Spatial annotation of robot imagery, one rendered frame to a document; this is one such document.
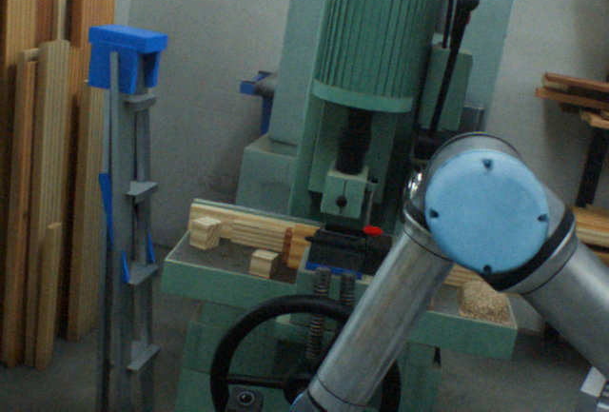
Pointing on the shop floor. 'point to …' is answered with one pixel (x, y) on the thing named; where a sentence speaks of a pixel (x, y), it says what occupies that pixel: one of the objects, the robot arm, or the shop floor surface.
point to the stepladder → (125, 208)
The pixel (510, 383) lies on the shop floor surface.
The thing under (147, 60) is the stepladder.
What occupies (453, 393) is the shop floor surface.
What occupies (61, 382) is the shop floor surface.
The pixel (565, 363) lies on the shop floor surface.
